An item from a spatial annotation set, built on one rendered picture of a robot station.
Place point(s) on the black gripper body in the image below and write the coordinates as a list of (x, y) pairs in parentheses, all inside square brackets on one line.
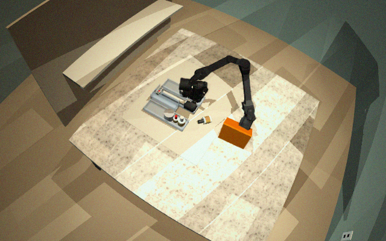
[(191, 106)]

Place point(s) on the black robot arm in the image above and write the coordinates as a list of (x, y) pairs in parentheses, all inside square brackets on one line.
[(186, 84)]

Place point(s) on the brown jar with black cap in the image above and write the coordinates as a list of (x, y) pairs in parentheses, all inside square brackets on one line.
[(205, 120)]

